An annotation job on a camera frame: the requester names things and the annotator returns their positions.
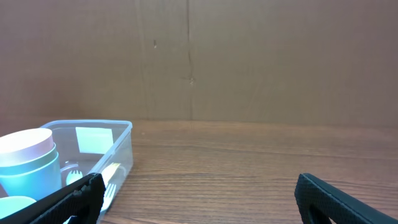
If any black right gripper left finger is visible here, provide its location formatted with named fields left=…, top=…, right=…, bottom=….
left=1, top=173, right=105, bottom=224

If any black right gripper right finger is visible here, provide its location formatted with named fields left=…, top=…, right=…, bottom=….
left=294, top=173, right=397, bottom=224

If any white spoon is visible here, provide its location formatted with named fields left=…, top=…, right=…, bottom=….
left=65, top=170, right=83, bottom=185

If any white fork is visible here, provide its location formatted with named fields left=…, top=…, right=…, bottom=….
left=101, top=184, right=117, bottom=212

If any yellow fork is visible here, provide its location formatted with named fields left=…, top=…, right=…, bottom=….
left=101, top=162, right=120, bottom=186

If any blue cup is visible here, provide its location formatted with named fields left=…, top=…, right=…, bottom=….
left=1, top=154, right=62, bottom=200

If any green cup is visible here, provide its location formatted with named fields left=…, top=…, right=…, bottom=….
left=1, top=144, right=58, bottom=175

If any white cup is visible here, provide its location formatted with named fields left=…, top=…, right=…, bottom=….
left=1, top=128, right=54, bottom=167

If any teal bowl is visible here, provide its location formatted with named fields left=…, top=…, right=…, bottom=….
left=0, top=196, right=36, bottom=219

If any clear plastic container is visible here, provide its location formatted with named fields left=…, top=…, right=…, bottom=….
left=0, top=119, right=134, bottom=224

